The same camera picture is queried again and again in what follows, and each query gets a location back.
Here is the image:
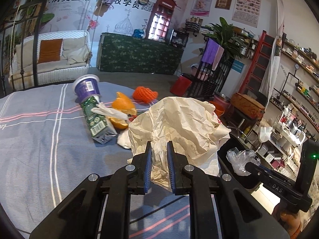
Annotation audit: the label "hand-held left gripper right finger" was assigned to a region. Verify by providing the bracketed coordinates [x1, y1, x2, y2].
[166, 141, 291, 239]

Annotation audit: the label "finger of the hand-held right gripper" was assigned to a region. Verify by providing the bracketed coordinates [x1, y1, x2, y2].
[257, 165, 297, 180]
[245, 161, 272, 179]

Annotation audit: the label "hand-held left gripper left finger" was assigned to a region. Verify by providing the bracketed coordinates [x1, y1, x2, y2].
[29, 141, 153, 239]

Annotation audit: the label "clear plastic bag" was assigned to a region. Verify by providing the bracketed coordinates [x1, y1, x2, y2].
[226, 148, 261, 176]

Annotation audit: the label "black trash bin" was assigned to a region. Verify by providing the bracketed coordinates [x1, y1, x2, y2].
[217, 132, 265, 192]

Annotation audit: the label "beige paper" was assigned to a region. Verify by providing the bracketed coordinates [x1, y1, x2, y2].
[128, 96, 231, 192]

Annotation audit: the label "orange peel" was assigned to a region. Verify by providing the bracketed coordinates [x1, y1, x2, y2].
[111, 92, 137, 130]

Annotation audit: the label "green milk carton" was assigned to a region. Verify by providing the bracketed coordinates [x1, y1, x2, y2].
[80, 95, 117, 145]

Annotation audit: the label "orange foam fruit net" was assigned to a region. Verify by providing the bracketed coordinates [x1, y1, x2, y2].
[132, 86, 159, 104]

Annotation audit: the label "blue yogurt cup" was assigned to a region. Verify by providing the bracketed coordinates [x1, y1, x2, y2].
[72, 75, 101, 104]

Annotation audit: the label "person's right hand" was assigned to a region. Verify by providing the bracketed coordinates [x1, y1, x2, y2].
[273, 204, 302, 239]

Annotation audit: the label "white paper napkin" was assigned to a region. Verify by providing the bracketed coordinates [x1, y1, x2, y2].
[117, 129, 132, 150]

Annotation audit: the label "woven top stool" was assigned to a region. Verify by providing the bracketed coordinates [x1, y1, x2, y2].
[230, 93, 266, 135]

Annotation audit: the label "orange plastic bucket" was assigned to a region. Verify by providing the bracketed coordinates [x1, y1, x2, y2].
[209, 101, 225, 116]

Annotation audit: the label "white plastic wrapper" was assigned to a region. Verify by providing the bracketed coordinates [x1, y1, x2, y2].
[90, 103, 130, 123]

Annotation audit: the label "pink plastic bucket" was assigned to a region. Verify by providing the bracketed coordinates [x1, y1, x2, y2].
[214, 92, 231, 107]

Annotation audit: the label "red bin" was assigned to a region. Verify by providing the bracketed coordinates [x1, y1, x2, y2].
[170, 73, 192, 95]

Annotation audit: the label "black metal railing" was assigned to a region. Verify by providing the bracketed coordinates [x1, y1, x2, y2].
[192, 38, 233, 100]

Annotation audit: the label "pink wash basin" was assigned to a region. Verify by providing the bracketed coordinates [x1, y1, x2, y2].
[191, 65, 212, 81]

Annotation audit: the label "red ladder shelf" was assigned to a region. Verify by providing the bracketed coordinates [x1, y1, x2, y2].
[238, 30, 277, 97]

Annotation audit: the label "pink towel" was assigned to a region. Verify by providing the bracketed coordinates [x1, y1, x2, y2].
[212, 45, 225, 71]

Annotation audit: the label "green patterned cabinet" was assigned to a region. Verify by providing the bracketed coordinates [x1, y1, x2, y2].
[97, 32, 184, 75]

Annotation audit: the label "white hanging apron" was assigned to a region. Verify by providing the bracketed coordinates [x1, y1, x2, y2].
[259, 0, 285, 96]

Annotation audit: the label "purple towel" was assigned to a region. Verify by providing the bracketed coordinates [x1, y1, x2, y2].
[201, 38, 220, 65]

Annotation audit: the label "small black display box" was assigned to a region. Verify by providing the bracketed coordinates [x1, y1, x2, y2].
[170, 28, 189, 48]

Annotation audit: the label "white wicker swing sofa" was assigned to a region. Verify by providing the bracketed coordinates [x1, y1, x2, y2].
[9, 30, 91, 87]

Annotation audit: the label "green potted plant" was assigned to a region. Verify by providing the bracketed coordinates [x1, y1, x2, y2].
[201, 17, 246, 60]

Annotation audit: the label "blue bag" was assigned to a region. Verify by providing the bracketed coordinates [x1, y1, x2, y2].
[132, 28, 146, 39]

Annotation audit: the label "beige cushion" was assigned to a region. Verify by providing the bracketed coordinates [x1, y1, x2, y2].
[61, 38, 90, 65]

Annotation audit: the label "red telephone booth cabinet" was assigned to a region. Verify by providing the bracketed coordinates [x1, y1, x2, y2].
[148, 0, 176, 41]

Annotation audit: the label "orange cushion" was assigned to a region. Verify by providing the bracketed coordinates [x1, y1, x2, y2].
[38, 39, 63, 64]

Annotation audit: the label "white cushion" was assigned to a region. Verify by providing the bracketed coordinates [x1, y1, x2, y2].
[15, 41, 41, 65]

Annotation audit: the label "wooden wall shelves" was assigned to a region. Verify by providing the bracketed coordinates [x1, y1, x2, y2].
[269, 40, 319, 140]

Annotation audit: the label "blue wall sign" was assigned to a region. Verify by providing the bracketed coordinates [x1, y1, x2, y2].
[232, 60, 245, 73]

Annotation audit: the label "striped wall organizer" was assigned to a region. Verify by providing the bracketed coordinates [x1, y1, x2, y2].
[186, 16, 202, 36]

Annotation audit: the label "eyebrow chart wall poster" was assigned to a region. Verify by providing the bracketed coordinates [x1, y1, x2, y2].
[232, 0, 263, 28]

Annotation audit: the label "black metal bed frame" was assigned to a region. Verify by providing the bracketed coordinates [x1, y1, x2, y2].
[0, 4, 48, 97]

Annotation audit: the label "large printed wall banner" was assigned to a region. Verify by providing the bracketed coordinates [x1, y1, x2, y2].
[40, 0, 200, 41]

